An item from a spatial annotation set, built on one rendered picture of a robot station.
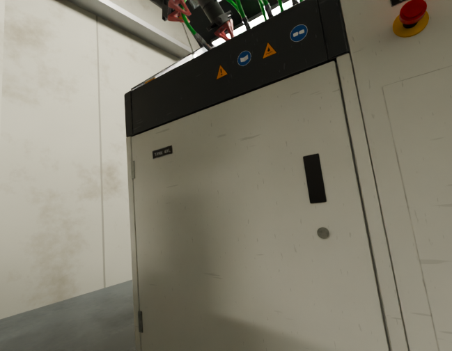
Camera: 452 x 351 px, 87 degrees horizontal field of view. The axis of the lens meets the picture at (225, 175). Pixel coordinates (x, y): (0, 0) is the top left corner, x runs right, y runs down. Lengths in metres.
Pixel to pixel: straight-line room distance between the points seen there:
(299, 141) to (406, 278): 0.31
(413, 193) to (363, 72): 0.24
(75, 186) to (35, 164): 0.30
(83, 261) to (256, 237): 1.81
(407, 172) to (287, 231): 0.24
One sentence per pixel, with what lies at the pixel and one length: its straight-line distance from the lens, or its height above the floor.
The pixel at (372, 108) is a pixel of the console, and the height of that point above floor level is 0.66.
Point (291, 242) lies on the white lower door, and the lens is 0.55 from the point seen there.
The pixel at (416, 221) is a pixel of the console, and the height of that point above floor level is 0.45.
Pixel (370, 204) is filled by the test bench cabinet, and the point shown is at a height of 0.49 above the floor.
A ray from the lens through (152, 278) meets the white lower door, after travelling 0.81.
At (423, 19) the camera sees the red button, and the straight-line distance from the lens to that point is 0.61.
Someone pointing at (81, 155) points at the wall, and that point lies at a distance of 2.29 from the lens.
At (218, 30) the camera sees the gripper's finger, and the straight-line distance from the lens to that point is 1.01.
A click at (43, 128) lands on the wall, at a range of 2.28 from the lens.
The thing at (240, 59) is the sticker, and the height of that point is 0.88.
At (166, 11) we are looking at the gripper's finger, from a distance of 1.09.
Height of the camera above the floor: 0.50
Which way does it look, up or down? 8 degrees up
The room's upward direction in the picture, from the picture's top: 6 degrees counter-clockwise
